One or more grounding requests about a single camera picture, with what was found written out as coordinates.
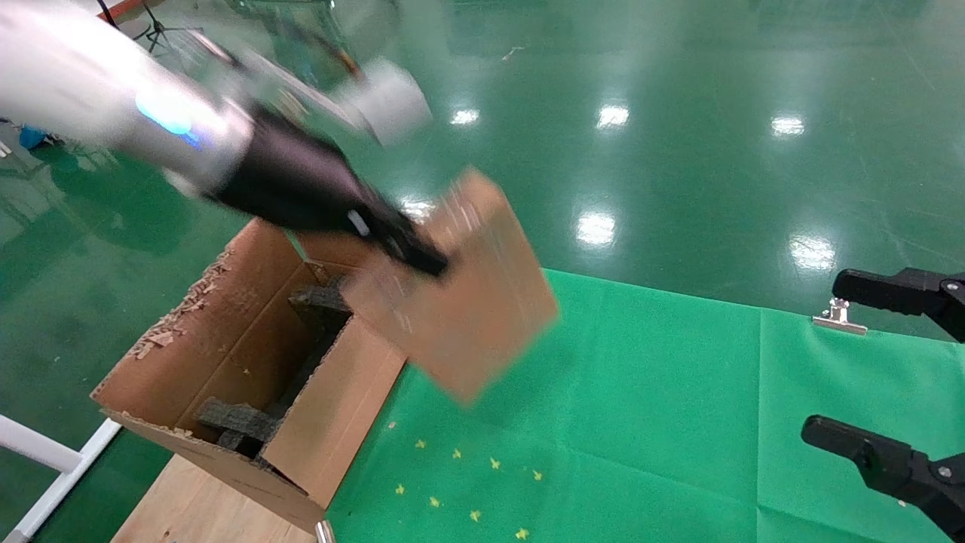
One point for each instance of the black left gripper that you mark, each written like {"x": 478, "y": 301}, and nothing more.
{"x": 301, "y": 185}

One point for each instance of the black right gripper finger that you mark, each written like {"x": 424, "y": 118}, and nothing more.
{"x": 897, "y": 464}
{"x": 897, "y": 292}

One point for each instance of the small cardboard box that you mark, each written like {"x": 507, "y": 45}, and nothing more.
{"x": 467, "y": 302}

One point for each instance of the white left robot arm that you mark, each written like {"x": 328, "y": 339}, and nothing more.
{"x": 83, "y": 75}

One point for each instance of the large open cardboard carton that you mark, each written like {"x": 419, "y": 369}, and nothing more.
{"x": 226, "y": 339}

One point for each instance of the green table cloth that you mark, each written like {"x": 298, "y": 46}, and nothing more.
{"x": 641, "y": 422}

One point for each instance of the wooden board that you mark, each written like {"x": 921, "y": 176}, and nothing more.
{"x": 188, "y": 509}

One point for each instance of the black tripod stand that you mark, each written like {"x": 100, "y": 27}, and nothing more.
{"x": 162, "y": 30}

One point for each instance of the blue shoe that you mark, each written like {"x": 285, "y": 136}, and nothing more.
{"x": 32, "y": 136}

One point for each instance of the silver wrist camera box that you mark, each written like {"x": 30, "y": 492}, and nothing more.
{"x": 384, "y": 102}

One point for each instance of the white metal frame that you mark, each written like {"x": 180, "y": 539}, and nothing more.
{"x": 53, "y": 452}

